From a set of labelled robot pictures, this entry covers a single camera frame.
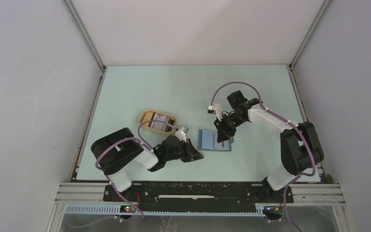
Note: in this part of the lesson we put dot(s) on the aluminium frame rail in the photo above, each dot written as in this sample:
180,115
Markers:
304,194

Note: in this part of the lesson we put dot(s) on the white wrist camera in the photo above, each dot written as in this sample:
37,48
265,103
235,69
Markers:
216,110
181,133

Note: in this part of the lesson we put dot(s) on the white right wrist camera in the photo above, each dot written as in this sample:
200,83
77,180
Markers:
216,110

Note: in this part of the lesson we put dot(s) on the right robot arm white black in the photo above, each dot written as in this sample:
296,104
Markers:
300,148

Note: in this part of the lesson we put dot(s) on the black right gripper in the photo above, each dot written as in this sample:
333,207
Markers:
223,133

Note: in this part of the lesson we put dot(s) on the beige oval card tray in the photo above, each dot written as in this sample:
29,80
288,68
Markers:
161,113

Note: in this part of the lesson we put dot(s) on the white grey credit card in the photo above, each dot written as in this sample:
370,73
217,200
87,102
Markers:
161,123

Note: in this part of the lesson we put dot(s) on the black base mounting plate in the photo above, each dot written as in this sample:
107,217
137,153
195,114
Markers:
199,197

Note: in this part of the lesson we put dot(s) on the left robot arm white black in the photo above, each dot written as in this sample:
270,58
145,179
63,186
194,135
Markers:
117,150

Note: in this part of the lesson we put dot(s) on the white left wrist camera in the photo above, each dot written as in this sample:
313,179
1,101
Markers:
181,133

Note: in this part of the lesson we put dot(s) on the blue card holder wallet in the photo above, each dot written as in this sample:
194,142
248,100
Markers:
208,142

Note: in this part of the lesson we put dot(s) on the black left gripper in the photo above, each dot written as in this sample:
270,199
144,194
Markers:
192,153

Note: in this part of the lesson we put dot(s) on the gold credit card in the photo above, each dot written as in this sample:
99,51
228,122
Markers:
147,117

